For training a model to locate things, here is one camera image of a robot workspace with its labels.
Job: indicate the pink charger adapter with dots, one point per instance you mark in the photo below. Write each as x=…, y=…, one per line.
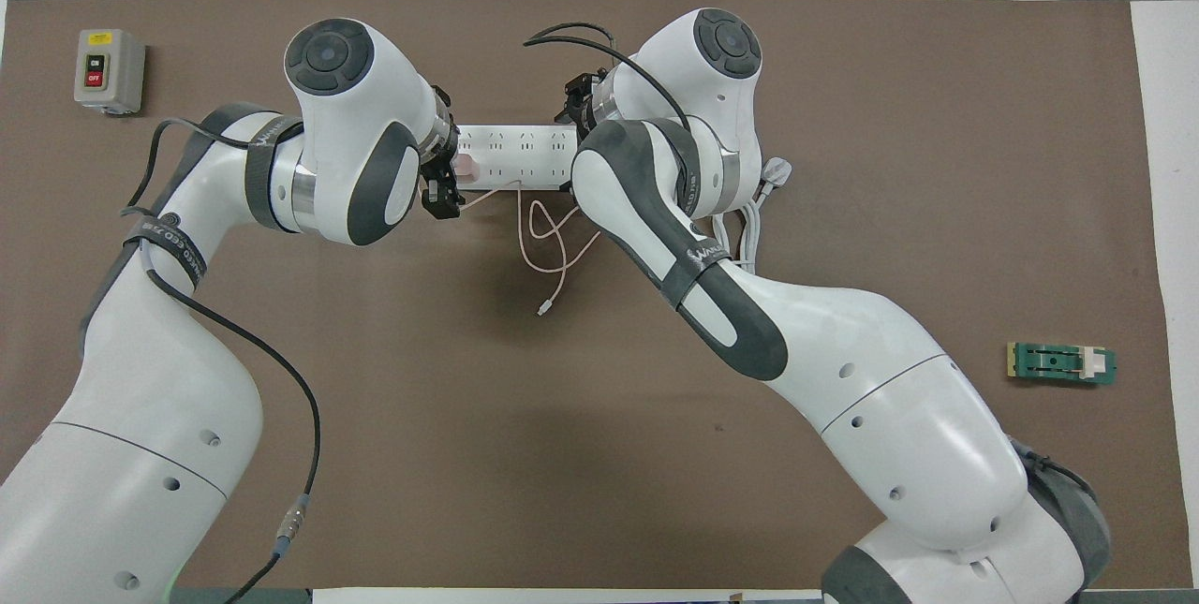
x=468, y=169

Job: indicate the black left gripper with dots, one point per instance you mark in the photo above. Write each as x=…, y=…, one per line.
x=442, y=131

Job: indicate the green circuit board module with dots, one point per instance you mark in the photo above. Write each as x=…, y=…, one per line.
x=1054, y=362

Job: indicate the grey on-off switch box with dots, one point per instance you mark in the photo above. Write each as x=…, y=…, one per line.
x=108, y=70

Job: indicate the brown table mat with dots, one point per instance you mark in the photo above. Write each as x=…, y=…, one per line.
x=599, y=454

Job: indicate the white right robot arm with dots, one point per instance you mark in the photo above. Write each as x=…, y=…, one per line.
x=890, y=379

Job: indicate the white power strip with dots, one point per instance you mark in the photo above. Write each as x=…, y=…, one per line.
x=520, y=154

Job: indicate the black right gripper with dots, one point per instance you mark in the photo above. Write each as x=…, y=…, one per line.
x=590, y=89

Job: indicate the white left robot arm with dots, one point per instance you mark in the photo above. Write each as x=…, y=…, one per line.
x=140, y=398

